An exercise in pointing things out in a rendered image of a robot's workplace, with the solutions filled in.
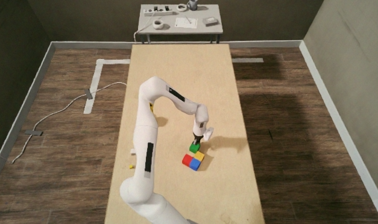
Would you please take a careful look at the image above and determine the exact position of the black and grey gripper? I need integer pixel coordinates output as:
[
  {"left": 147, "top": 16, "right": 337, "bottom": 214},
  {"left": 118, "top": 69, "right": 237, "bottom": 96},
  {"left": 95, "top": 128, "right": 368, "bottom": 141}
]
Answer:
[{"left": 192, "top": 132, "right": 204, "bottom": 145}]

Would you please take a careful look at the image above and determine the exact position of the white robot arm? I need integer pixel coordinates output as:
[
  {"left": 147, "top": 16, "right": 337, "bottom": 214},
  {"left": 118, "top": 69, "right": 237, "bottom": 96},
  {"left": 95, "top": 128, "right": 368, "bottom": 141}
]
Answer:
[{"left": 120, "top": 76, "right": 214, "bottom": 224}]

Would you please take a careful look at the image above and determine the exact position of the blue cube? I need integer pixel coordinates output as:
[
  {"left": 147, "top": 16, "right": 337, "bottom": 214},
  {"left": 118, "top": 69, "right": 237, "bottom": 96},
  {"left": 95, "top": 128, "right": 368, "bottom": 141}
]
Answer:
[{"left": 189, "top": 158, "right": 201, "bottom": 171}]

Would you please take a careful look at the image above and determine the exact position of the green cube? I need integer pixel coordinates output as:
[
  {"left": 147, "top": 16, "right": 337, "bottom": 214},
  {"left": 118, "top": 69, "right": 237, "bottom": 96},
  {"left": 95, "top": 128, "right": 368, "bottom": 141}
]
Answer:
[{"left": 189, "top": 144, "right": 200, "bottom": 154}]

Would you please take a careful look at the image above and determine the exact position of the red cube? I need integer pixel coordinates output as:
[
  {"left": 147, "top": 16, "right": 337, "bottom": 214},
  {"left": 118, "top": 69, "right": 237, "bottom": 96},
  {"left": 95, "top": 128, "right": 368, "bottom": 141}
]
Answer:
[{"left": 182, "top": 154, "right": 193, "bottom": 167}]

